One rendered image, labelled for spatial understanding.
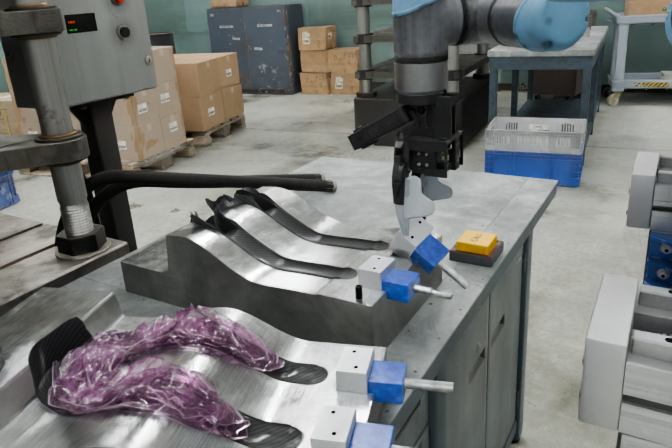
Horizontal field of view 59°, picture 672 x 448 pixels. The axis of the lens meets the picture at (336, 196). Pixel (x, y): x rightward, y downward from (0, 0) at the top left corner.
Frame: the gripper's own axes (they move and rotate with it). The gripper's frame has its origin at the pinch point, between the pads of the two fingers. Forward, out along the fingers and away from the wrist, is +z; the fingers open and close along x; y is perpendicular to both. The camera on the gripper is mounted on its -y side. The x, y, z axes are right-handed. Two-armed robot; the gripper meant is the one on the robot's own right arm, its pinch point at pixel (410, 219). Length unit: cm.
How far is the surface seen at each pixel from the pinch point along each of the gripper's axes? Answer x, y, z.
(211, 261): -17.6, -26.0, 4.2
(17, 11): -10, -72, -34
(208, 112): 319, -338, 65
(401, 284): -12.8, 4.1, 4.1
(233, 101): 366, -348, 65
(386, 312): -13.4, 1.9, 8.7
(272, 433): -39.6, 1.1, 9.3
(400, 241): -2.8, -0.6, 2.6
